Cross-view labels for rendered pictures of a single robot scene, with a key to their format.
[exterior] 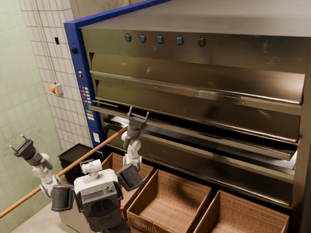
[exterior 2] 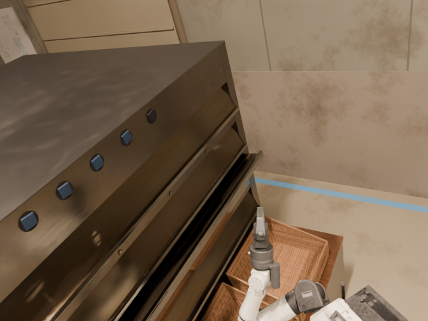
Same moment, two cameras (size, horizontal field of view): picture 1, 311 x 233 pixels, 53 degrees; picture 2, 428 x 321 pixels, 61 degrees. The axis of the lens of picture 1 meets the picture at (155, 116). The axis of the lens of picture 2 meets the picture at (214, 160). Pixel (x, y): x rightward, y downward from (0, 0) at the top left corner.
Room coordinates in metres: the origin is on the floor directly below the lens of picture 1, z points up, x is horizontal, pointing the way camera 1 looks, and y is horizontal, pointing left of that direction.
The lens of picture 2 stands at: (1.86, 1.09, 2.68)
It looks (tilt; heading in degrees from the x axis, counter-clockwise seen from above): 33 degrees down; 268
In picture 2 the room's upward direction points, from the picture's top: 16 degrees counter-clockwise
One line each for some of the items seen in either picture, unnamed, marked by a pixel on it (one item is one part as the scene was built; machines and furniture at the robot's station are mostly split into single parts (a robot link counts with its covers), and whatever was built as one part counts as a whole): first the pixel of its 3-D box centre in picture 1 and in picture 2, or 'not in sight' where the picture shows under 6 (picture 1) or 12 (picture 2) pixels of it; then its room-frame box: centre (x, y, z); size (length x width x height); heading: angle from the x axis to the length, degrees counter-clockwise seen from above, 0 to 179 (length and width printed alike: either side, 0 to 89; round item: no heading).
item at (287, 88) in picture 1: (173, 72); (134, 195); (2.19, -0.18, 1.80); 1.79 x 0.11 x 0.19; 50
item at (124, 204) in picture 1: (118, 183); not in sight; (2.35, 0.43, 0.72); 0.56 x 0.49 x 0.28; 49
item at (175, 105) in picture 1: (176, 104); (153, 238); (2.19, -0.18, 1.54); 1.79 x 0.11 x 0.19; 50
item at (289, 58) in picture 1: (173, 45); (111, 157); (2.21, -0.19, 1.99); 1.80 x 0.08 x 0.21; 50
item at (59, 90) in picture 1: (56, 88); not in sight; (3.12, 1.00, 1.46); 0.10 x 0.07 x 0.10; 50
